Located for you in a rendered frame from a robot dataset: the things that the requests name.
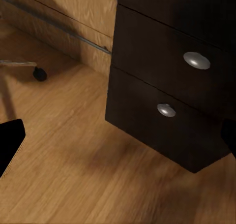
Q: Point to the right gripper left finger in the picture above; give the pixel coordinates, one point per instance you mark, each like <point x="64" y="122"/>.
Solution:
<point x="12" y="134"/>

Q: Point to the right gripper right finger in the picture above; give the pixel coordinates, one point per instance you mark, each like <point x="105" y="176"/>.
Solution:
<point x="228" y="134"/>

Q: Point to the cabinet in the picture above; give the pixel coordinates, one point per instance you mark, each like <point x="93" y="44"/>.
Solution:
<point x="172" y="77"/>
<point x="82" y="29"/>

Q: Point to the swivel chair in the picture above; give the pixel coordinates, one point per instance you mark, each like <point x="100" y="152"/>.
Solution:
<point x="39" y="73"/>

